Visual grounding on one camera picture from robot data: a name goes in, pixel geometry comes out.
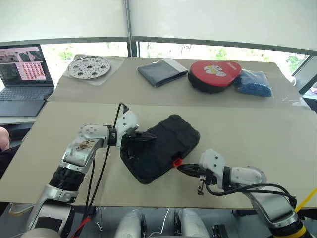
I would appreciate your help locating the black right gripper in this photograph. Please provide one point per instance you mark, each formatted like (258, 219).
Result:
(207, 178)

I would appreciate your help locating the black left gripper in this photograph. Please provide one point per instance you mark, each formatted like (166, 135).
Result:
(128, 141)

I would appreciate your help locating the black plastic case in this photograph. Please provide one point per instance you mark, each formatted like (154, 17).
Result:
(163, 146)

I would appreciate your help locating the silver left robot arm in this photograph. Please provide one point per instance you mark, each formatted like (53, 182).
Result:
(79, 153)

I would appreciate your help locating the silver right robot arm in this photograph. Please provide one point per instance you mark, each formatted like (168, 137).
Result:
(247, 173)

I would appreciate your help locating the beige paper table cover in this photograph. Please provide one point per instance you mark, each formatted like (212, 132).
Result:
(247, 138)
(138, 95)

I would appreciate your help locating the silver rounded robot leg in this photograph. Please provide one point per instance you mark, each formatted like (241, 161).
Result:
(131, 223)
(190, 223)

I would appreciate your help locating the grey folded cloth in bag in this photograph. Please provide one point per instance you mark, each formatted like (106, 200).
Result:
(161, 73)

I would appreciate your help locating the small black floor device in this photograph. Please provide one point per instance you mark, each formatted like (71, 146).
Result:
(219, 231)

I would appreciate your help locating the clear plastic bag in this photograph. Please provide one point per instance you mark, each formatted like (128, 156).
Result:
(116, 63)

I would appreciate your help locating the perforated steel steamer plate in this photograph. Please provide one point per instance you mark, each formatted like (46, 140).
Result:
(89, 67)

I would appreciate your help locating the red heart shaped pad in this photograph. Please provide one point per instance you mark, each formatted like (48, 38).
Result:
(213, 77)

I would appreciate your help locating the open laptop computer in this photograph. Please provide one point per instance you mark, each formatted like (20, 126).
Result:
(22, 96)

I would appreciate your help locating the bystander in pink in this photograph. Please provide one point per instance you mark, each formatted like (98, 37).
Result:
(3, 138)

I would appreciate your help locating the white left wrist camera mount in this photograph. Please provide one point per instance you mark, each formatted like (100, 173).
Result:
(126, 121)

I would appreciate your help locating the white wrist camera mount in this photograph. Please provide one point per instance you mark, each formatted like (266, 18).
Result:
(213, 158)
(126, 121)

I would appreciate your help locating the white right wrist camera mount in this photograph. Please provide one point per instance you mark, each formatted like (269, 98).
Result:
(213, 158)

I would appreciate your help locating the grey window frame post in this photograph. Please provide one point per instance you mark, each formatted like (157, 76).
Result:
(130, 27)

